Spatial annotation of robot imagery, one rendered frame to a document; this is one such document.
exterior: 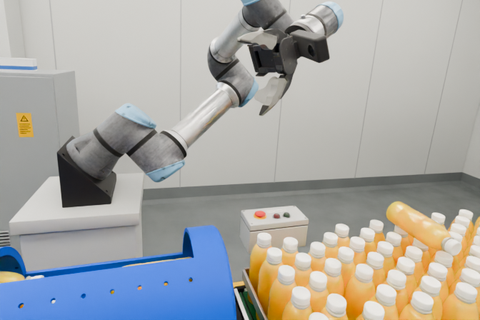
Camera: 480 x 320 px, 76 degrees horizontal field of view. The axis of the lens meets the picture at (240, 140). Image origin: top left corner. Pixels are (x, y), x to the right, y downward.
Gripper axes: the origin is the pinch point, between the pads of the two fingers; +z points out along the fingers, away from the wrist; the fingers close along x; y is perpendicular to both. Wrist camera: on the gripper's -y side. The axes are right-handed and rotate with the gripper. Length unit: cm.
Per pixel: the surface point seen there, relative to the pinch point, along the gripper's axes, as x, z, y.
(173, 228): -180, -33, 188
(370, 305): -47, 6, -20
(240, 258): -189, -44, 114
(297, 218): -56, -13, 11
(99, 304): -19.2, 39.6, 7.2
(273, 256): -45.5, 6.7, 3.5
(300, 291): -43.4, 12.0, -8.1
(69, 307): -17.4, 42.6, 9.6
